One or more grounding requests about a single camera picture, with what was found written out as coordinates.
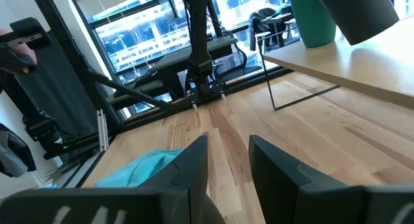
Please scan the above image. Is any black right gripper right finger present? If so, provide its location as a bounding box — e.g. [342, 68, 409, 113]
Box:
[248, 135, 367, 224]

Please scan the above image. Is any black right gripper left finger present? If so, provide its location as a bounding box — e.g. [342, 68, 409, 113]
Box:
[137, 135, 210, 224]

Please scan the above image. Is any teal plastic cup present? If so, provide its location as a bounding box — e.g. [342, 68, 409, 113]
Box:
[289, 0, 337, 49]

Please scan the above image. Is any large black mug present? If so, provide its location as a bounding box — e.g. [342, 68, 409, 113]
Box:
[312, 0, 400, 46]

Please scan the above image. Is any blue microfibre cloth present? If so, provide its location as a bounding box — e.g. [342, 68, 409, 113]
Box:
[94, 148, 185, 189]

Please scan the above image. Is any silver aluminium extrusion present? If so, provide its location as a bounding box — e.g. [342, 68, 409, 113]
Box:
[96, 109, 110, 153]

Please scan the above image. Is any black mesh office chair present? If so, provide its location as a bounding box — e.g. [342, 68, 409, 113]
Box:
[212, 44, 263, 81]

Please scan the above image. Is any dark grey panel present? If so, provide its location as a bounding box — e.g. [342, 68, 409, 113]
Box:
[14, 32, 100, 140]

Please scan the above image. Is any dark jacket on chair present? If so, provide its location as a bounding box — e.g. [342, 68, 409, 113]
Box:
[248, 7, 279, 52]

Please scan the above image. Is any grey cloth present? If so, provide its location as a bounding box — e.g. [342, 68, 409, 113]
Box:
[0, 122, 38, 179]

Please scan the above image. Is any person's hand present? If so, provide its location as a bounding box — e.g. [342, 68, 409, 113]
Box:
[0, 28, 38, 74]

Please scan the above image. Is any black metal rig frame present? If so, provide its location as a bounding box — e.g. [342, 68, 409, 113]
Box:
[28, 0, 294, 189]

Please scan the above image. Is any wooden shelf with wire legs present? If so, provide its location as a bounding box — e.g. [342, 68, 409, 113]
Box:
[255, 15, 414, 111]

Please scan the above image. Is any black leader arm handle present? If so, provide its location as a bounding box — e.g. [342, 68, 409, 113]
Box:
[0, 16, 53, 74]

